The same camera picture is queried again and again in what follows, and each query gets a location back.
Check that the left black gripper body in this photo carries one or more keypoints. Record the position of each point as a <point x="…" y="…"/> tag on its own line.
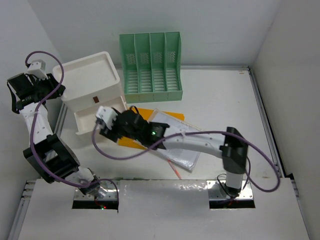
<point x="46" y="86"/>

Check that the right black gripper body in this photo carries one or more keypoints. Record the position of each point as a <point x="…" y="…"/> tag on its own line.
<point x="118" y="130"/>

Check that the white plastic drawer unit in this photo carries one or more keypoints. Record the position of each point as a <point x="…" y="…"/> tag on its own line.
<point x="90" y="82"/>

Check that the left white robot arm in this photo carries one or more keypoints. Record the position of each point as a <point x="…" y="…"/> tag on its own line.
<point x="27" y="91"/>

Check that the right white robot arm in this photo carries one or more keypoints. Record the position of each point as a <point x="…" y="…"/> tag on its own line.
<point x="232" y="150"/>

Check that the orange paper folder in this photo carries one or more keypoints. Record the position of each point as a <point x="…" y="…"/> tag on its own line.
<point x="146" y="113"/>

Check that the green four-slot file organizer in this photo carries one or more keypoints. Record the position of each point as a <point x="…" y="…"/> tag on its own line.
<point x="151" y="66"/>

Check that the clear mesh document pouch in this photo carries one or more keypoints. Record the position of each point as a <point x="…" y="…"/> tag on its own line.
<point x="186" y="159"/>

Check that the orange-tipped clear pen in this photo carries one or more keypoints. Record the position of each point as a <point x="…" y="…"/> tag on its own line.
<point x="174" y="169"/>

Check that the white front shelf board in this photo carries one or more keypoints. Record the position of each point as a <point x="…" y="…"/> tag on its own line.
<point x="162" y="210"/>

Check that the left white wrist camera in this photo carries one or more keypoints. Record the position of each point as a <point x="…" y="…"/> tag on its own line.
<point x="38" y="69"/>

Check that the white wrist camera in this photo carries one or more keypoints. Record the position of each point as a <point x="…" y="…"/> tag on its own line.
<point x="38" y="69"/>
<point x="105" y="116"/>

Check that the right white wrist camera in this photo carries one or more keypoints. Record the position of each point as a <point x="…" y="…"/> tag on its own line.
<point x="105" y="116"/>

